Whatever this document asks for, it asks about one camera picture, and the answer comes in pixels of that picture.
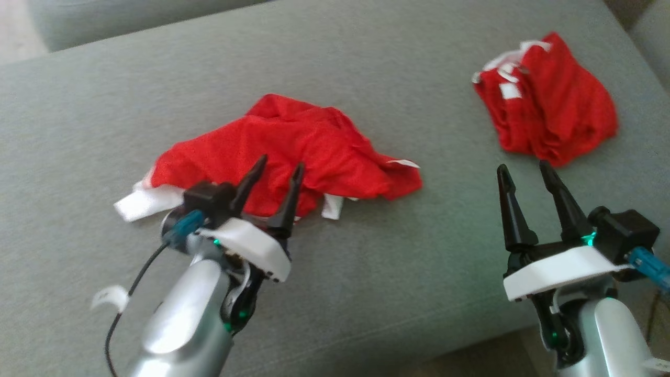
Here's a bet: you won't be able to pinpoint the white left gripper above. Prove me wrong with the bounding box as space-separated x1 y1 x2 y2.
196 154 306 283

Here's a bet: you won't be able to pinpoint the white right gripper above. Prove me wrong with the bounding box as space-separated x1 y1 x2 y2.
496 160 634 302

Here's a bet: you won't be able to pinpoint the red jersey with white trim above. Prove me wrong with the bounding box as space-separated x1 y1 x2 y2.
114 93 423 224

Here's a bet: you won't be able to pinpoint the red shorts with white stripe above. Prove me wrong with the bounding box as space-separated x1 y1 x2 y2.
471 31 620 169

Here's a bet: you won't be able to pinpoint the grey sofa seat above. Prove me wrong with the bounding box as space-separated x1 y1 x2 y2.
0 0 670 377

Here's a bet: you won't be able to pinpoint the grey sofa cushion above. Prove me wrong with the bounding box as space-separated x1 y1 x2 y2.
26 0 275 53

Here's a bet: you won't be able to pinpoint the right camera cable blue plug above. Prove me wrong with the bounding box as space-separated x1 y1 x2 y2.
626 246 670 295

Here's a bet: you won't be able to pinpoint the white cable tag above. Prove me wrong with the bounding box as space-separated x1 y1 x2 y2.
91 285 130 315

